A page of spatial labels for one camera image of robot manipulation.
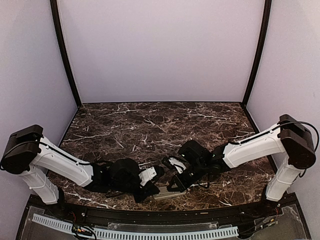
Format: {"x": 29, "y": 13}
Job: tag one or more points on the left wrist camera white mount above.
{"x": 150, "y": 173}

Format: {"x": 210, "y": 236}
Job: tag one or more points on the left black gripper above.
{"x": 149, "y": 187}

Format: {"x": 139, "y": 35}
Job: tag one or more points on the left black frame post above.
{"x": 63, "y": 52}

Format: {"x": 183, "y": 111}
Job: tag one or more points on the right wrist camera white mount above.
{"x": 172, "y": 162}

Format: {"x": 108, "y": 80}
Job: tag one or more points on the white remote control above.
{"x": 165, "y": 194}

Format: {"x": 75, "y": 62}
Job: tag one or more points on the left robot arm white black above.
{"x": 28, "y": 151}

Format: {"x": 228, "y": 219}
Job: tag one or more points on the white slotted cable duct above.
{"x": 108, "y": 234}

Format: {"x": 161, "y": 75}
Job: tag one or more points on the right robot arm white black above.
{"x": 288, "y": 136}

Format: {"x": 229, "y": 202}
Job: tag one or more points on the black frame post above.
{"x": 258, "y": 52}
{"x": 63, "y": 52}

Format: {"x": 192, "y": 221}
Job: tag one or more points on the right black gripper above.
{"x": 182, "y": 185}

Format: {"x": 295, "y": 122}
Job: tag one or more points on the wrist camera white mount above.
{"x": 172, "y": 162}
{"x": 150, "y": 173}

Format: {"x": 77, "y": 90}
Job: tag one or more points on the black front rail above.
{"x": 175, "y": 211}

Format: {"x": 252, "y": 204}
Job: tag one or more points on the right black frame post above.
{"x": 258, "y": 52}

